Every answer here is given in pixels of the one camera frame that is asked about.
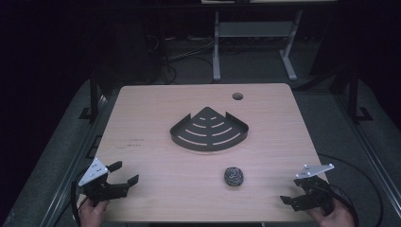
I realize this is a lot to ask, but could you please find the person's right hand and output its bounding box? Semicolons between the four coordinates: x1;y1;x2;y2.
306;199;357;227

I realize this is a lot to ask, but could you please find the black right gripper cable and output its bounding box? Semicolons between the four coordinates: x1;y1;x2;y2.
316;152;385;227

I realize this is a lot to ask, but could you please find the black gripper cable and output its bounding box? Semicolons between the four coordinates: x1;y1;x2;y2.
70;169;90;227
316;152;385;227

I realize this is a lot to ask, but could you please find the black metal corner shelf rack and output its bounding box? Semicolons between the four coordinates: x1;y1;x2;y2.
169;106;250;152

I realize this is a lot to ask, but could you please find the person's left hand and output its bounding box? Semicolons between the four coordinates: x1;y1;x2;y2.
78;199;111;227

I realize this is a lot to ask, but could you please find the black metal post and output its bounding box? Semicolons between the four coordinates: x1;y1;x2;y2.
347;66;374;123
78;69;99;121

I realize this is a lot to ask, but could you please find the bundle of floor cables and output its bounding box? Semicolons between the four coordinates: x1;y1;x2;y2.
145;33;216;85

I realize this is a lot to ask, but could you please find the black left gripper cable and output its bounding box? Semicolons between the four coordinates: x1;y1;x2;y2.
70;169;90;227

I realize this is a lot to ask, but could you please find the grey metal desk frame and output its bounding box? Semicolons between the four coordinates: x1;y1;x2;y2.
212;9;305;82

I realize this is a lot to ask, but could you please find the steel wool scouring ball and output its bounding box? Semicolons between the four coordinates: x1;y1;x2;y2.
223;166;245;187

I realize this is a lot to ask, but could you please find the aluminium rail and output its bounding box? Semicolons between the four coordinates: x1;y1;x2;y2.
39;94;110;227
337;94;401;211

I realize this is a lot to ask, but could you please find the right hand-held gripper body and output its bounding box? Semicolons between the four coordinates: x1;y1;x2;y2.
295;163;336;217

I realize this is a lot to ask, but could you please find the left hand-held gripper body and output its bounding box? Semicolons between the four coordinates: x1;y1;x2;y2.
78;157;131;206

